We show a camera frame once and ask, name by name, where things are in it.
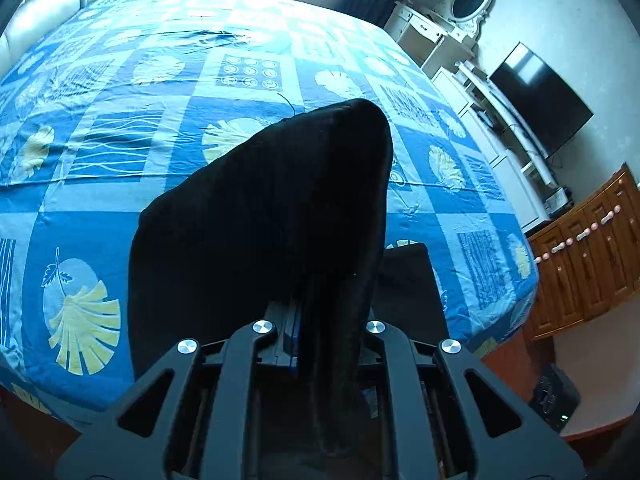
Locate black pants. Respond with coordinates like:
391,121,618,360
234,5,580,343
127,99,448,456

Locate black box on floor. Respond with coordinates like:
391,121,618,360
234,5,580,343
528,364,582,434

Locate brown wooden cabinet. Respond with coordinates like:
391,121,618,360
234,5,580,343
525,164,640,340

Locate white tv console cabinet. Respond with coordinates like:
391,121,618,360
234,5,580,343
432,63,574,233

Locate blue patterned bed sheet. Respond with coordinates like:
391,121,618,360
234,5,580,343
1,0,538,430

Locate black flat screen television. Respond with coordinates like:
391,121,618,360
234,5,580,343
489,42,593,158

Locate white dressing table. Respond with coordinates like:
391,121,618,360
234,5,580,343
384,1,477,79

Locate white oval vanity mirror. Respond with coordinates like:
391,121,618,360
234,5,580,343
435,0,494,40

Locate cream tufted leather headboard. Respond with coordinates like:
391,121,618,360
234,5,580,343
1,0,96,76

